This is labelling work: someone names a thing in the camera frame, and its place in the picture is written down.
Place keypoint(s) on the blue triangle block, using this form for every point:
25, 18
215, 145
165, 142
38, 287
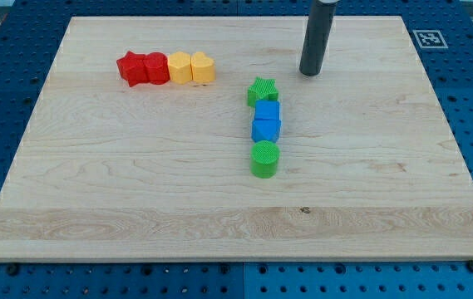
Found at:
266, 130

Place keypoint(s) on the red star block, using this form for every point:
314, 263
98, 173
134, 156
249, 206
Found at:
131, 68

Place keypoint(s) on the wooden board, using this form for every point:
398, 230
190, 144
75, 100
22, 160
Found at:
368, 169

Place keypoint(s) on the red cylinder block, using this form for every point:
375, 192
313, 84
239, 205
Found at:
156, 67

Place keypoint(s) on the white fiducial marker tag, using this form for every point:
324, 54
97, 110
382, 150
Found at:
430, 39

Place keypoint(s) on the blue cube block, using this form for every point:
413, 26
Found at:
267, 110

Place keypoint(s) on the yellow heart block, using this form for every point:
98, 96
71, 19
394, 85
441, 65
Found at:
203, 68

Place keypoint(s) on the yellow pentagon block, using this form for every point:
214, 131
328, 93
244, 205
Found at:
179, 65

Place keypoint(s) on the green cylinder block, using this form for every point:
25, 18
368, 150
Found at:
264, 159

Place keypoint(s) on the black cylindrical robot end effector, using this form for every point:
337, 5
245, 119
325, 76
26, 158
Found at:
320, 20

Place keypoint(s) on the green star block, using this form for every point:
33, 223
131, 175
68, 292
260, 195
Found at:
262, 89

